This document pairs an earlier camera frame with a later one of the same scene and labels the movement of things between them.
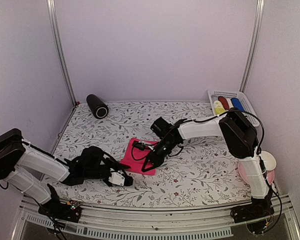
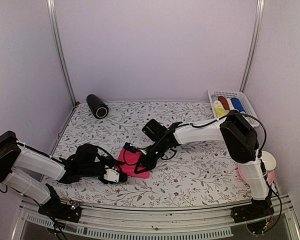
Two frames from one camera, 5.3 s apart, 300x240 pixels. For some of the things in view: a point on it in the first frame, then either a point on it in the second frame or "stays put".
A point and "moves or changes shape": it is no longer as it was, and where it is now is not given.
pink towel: x=138 y=153 moves or changes shape
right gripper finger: x=143 y=169 to x=136 y=171
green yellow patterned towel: x=218 y=108 stays put
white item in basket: x=230 y=103 stays put
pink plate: x=270 y=175 stays put
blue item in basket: x=236 y=103 stays put
